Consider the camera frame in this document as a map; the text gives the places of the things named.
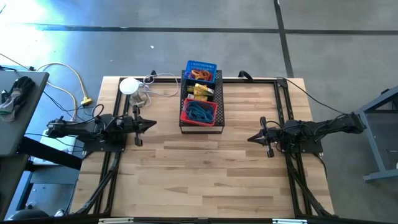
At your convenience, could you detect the blue plastic basket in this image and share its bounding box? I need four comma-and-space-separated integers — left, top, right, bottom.
183, 60, 218, 83

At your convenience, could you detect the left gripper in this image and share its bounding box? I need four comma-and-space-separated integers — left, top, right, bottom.
119, 105, 158, 147

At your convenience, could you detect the grey metal table frame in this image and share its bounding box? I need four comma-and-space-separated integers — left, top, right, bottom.
353, 85, 398, 183

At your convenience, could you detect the white mushroom lamp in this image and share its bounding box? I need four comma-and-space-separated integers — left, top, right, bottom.
119, 77, 149, 109

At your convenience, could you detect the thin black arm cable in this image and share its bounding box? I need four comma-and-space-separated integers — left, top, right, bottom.
275, 77, 351, 116

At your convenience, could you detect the yellow floor cable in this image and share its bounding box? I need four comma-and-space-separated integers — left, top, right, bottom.
35, 61, 93, 123

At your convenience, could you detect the black metal stand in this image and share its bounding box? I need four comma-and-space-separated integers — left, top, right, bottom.
0, 136, 84, 220

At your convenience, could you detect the black aluminium table frame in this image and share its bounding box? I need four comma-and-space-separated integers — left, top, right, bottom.
74, 76, 335, 218

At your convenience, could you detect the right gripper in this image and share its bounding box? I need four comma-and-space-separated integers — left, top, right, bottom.
247, 116, 283, 159

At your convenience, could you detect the black cable loop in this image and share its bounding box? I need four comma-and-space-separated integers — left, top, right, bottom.
238, 70, 254, 82

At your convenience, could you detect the white lamp cable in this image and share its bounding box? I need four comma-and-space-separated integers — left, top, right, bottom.
141, 72, 180, 106

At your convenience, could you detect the black mesh riser shelf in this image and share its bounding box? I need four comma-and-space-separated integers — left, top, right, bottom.
179, 69, 226, 135

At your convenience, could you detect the black work glove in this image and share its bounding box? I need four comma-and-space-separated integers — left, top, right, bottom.
0, 76, 36, 123

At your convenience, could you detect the red plastic basket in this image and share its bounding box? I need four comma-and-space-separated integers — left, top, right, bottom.
180, 98, 220, 128

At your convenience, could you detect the grey side table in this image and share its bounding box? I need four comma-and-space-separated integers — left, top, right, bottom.
0, 70, 50, 158

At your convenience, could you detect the black plastic basket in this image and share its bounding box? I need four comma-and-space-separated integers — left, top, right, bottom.
185, 80, 216, 103

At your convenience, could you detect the white cardboard box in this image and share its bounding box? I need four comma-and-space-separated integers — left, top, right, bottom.
32, 129, 78, 166

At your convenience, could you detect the office chair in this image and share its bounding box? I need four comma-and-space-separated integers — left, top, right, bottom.
8, 208, 50, 222

